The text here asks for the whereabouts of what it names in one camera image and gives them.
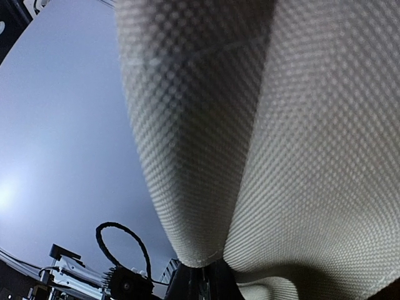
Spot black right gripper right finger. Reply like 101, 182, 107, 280
202, 259, 244, 300

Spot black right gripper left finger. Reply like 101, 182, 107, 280
164, 262, 202, 300

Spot beige pet tent fabric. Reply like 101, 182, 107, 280
115, 1, 399, 299

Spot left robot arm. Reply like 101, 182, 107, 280
1, 244, 110, 299

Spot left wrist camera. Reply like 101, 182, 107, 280
102, 266, 154, 300

